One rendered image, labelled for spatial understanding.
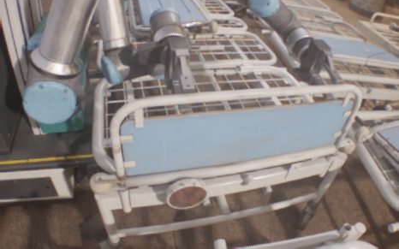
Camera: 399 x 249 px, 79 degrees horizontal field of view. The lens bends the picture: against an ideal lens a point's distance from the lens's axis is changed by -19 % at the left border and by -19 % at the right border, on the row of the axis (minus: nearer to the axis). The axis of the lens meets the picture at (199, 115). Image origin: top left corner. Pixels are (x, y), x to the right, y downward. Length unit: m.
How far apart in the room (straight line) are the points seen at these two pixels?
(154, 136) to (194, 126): 0.10
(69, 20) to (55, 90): 0.18
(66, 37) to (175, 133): 0.35
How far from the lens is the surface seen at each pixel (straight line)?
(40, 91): 0.75
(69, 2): 0.69
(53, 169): 1.19
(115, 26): 0.85
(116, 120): 0.65
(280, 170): 0.99
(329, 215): 1.55
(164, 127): 0.69
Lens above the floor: 1.16
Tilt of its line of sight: 40 degrees down
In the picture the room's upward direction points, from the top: 7 degrees clockwise
